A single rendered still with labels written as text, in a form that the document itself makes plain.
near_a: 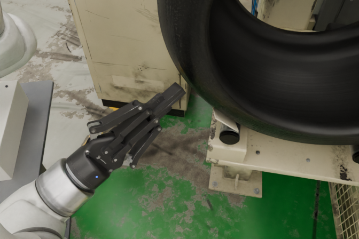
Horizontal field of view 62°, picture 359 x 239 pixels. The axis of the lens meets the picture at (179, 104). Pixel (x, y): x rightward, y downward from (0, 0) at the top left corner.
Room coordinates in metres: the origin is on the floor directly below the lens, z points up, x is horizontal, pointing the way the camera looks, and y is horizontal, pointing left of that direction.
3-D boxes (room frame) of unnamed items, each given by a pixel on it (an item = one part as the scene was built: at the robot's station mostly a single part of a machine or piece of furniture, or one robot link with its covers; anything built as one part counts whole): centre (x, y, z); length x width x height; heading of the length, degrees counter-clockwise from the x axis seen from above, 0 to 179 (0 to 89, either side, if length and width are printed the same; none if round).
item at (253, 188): (0.77, -0.30, 0.02); 0.27 x 0.27 x 0.04; 80
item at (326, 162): (0.52, -0.28, 0.80); 0.37 x 0.36 x 0.02; 80
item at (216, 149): (0.54, -0.14, 0.84); 0.36 x 0.09 x 0.06; 170
